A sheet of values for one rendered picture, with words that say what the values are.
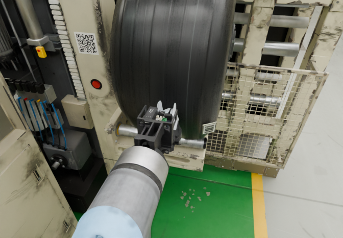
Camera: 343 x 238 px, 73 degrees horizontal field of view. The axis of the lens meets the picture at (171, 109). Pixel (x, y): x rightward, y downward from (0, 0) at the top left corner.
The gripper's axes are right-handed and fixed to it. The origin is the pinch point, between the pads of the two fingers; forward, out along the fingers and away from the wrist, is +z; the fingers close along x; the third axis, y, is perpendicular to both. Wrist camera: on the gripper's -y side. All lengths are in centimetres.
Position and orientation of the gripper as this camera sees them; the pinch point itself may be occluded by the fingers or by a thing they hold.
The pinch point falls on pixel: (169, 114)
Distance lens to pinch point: 59.5
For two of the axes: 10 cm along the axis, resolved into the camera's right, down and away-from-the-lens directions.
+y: 0.2, -8.5, -5.3
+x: -9.7, -1.4, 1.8
